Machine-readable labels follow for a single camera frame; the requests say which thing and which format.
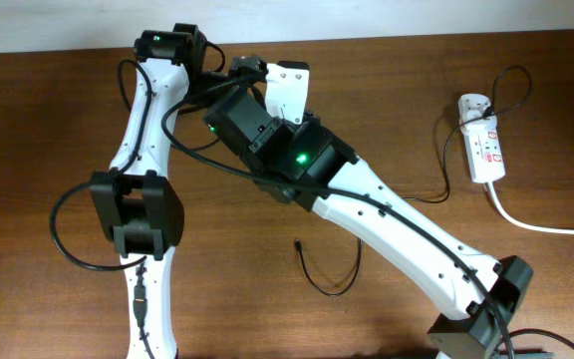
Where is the white charger plug adapter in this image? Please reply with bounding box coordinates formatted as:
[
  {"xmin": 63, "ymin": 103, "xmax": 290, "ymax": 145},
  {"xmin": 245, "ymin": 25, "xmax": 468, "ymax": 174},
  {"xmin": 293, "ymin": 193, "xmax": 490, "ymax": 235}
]
[{"xmin": 457, "ymin": 94, "xmax": 490, "ymax": 124}]

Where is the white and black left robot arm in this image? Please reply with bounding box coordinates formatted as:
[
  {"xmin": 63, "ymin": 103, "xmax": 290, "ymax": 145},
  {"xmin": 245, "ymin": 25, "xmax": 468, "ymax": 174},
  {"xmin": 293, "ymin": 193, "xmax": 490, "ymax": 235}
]
[{"xmin": 91, "ymin": 23, "xmax": 288, "ymax": 358}]

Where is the white power strip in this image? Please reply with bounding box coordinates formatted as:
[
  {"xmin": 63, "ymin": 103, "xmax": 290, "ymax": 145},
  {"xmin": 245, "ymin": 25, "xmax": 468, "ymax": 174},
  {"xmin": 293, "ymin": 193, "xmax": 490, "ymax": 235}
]
[{"xmin": 461, "ymin": 117, "xmax": 505, "ymax": 183}]

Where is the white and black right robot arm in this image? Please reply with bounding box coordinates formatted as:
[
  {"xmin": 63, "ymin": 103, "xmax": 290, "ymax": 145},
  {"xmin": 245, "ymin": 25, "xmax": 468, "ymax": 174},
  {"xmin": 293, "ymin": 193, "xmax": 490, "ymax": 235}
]
[{"xmin": 204, "ymin": 87, "xmax": 533, "ymax": 358}]

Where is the white power strip cord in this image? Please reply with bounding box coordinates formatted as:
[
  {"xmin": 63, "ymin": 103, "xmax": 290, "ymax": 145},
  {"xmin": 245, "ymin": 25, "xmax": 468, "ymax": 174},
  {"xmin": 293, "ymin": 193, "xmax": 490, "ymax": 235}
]
[{"xmin": 483, "ymin": 180, "xmax": 574, "ymax": 238}]

